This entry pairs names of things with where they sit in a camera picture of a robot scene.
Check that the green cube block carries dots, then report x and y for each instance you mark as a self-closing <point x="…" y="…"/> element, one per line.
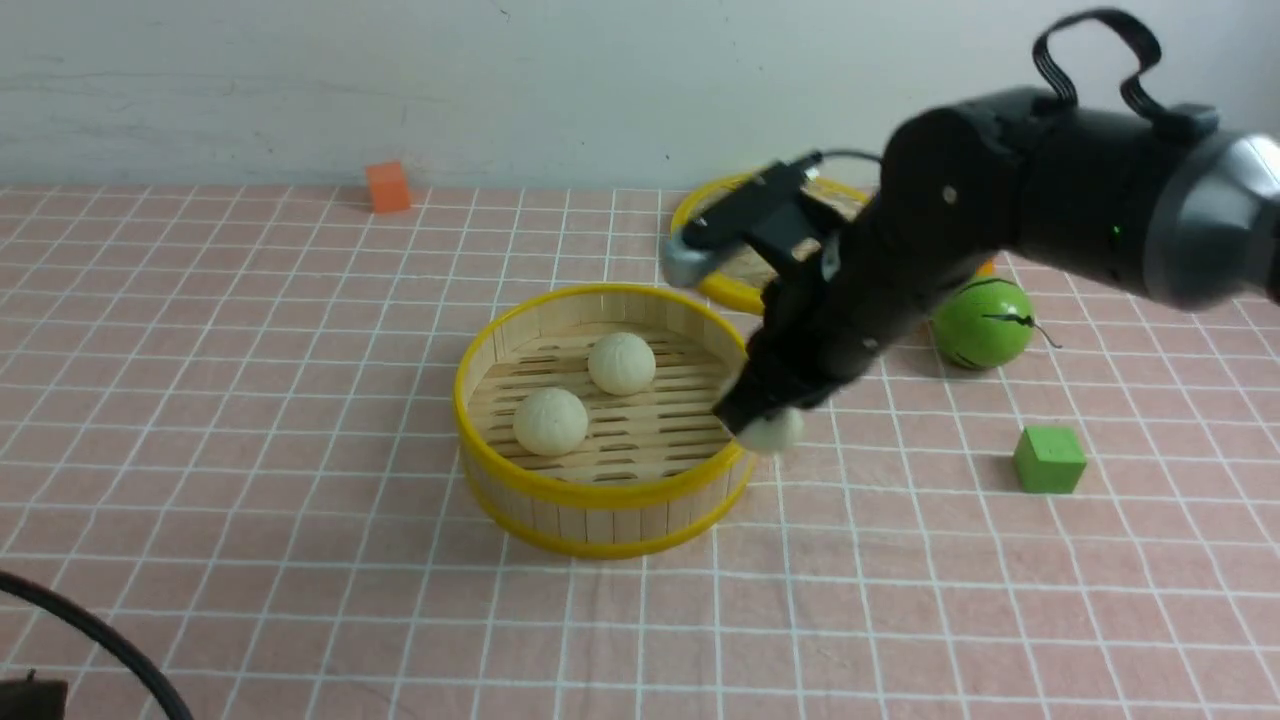
<point x="1049" y="460"/>

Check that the green toy watermelon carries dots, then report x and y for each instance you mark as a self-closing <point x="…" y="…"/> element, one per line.
<point x="987" y="323"/>

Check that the orange cube block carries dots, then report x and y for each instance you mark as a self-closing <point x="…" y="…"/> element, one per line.
<point x="388" y="187"/>

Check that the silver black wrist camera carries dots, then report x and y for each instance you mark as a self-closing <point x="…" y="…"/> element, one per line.
<point x="769" y="213"/>

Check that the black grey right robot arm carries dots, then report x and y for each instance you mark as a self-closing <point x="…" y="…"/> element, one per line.
<point x="1178" y="212"/>

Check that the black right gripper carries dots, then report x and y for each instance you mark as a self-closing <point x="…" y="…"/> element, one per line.
<point x="896" y="265"/>

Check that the yellow bamboo steamer tray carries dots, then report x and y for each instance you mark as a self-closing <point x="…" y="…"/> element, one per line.
<point x="655" y="469"/>

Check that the white bun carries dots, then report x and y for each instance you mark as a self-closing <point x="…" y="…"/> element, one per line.
<point x="622" y="364"/>
<point x="773" y="435"/>
<point x="551" y="422"/>

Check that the pink checkered tablecloth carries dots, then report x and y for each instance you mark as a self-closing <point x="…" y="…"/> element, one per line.
<point x="227" y="428"/>

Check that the yellow bamboo steamer lid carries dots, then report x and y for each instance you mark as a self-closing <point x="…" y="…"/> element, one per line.
<point x="738" y="285"/>

